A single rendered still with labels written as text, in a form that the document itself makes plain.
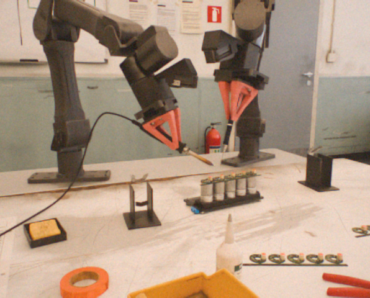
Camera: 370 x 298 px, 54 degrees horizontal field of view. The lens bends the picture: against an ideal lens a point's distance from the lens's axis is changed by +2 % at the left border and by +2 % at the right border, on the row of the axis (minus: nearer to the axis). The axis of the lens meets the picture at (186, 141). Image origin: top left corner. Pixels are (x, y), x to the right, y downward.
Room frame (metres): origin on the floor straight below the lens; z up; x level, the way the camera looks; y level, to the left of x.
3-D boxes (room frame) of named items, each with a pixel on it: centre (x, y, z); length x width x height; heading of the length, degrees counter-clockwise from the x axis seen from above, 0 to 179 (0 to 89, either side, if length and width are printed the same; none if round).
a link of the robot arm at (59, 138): (0.92, 0.30, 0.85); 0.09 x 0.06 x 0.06; 140
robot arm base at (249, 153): (1.12, -0.20, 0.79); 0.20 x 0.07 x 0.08; 132
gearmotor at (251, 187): (0.74, -0.14, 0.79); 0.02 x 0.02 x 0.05
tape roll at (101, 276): (0.43, 0.13, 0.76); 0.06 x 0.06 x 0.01
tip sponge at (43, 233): (0.58, 0.24, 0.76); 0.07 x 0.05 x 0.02; 32
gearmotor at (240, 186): (0.73, -0.11, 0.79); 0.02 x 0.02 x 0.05
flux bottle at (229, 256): (0.42, -0.05, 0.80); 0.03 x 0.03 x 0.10
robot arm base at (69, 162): (0.92, 0.31, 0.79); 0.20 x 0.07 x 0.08; 97
